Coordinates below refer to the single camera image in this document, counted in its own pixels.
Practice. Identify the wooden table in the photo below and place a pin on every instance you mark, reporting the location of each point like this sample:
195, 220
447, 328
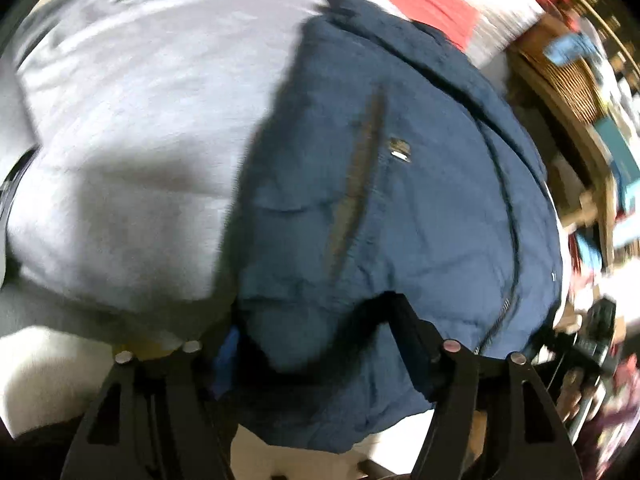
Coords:
595, 180

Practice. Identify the navy quilted jacket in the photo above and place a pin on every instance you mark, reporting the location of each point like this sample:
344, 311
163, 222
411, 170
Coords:
400, 235

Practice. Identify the silver foil insulation mat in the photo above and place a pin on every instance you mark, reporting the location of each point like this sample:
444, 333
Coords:
505, 25

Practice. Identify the blue cloth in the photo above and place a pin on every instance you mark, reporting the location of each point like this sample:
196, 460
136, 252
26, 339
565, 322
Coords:
567, 47

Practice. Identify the teal cardboard box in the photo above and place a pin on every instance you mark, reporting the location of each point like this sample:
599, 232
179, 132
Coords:
620, 155

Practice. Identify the grey blanket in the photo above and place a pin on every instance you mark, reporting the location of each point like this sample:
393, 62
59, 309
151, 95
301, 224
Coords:
150, 135

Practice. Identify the red pillow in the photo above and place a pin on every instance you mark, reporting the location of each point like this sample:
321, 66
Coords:
430, 5

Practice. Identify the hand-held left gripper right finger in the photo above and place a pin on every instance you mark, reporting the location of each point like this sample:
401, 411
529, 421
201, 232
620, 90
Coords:
417, 332

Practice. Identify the wicker basket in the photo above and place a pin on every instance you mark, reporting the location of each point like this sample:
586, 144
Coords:
570, 85

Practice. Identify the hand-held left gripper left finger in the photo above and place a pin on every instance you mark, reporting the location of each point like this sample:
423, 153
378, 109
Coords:
226, 360

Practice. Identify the person's right hand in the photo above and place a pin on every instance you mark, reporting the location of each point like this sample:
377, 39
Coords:
572, 392

